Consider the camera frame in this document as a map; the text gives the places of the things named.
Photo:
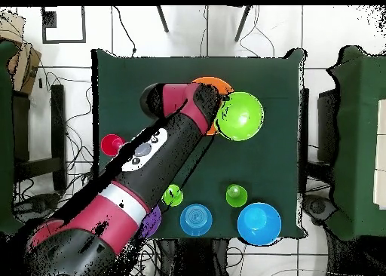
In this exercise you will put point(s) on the green bowl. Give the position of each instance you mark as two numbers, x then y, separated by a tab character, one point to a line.
241	116

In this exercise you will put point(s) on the orange bowl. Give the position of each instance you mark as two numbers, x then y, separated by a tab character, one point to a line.
220	84

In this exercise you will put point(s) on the large blue bowl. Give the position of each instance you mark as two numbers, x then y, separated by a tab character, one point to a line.
258	224

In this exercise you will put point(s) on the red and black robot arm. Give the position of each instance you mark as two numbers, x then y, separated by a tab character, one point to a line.
126	197

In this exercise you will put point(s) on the stepped green cup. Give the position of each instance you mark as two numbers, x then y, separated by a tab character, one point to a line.
175	196

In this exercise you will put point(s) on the plain green cup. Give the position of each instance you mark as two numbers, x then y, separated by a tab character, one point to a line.
236	196

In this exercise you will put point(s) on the small blue bowl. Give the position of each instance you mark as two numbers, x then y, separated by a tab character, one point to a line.
196	220

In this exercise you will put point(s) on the dark green table cloth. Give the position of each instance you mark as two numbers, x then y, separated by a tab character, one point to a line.
271	167

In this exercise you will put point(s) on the red cup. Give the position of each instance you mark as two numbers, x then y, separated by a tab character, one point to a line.
108	145

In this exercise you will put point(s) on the purple bowl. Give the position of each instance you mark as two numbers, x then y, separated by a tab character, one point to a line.
152	223

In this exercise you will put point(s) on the black tripod leg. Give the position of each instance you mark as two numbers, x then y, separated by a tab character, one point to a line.
243	22
162	19

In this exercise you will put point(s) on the green cloth covered side table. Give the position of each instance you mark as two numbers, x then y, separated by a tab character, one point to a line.
6	137
355	137

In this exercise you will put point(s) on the grey base with knob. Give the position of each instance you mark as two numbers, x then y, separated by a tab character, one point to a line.
39	203

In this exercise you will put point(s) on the cardboard box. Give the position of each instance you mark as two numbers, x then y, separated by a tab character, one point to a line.
25	68

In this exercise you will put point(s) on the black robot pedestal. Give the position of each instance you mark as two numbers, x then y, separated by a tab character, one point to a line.
193	258

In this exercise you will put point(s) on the black stand frame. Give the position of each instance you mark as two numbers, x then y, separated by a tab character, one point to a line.
58	122
304	113

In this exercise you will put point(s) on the black square floor frame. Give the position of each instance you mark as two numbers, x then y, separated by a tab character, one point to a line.
49	19

